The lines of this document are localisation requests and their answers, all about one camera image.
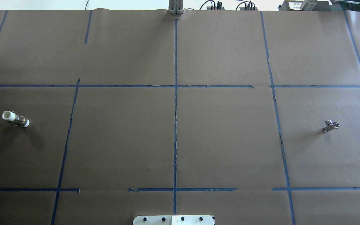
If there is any small metal valve handle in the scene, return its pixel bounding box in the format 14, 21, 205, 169
322, 119, 339, 133

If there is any white PPR valve with brass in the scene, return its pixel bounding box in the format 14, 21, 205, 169
1, 111, 30, 127

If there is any dark equipment box with label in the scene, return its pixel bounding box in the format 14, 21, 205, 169
278, 0, 332, 11

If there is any aluminium profile post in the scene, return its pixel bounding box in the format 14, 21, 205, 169
168, 0, 184, 15

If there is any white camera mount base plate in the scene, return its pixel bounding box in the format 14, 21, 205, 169
132, 215, 215, 225

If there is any black cable bundle left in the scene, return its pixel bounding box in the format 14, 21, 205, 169
199, 0, 225, 11

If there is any black cable bundle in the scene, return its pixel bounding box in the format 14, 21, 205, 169
199, 0, 225, 11
236, 1, 258, 11

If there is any black cable bundle right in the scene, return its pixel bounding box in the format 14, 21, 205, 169
236, 1, 258, 11

